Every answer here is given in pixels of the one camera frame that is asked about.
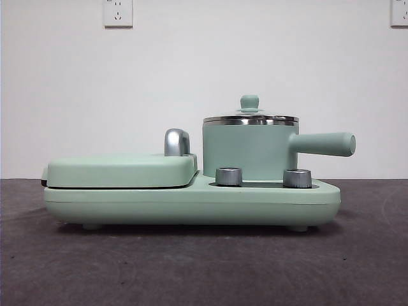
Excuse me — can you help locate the silver control knob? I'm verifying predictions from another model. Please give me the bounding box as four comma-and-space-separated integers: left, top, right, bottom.
215, 166, 244, 186
283, 168, 313, 188

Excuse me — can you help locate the mint green breakfast machine base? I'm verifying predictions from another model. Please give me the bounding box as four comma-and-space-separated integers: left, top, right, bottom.
43, 170, 342, 231

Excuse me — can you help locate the mint green griddle lid, silver handle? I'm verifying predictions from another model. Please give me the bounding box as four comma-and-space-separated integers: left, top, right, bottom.
41, 127, 199, 189

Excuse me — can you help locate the white wall socket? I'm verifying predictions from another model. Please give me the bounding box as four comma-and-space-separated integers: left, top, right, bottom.
390, 0, 408, 27
103, 0, 135, 28

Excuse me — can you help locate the glass pot lid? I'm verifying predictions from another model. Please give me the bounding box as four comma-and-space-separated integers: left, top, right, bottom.
203, 94, 300, 126

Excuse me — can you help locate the mint green pot with handle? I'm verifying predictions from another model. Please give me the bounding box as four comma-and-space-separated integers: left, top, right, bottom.
202, 120, 357, 181

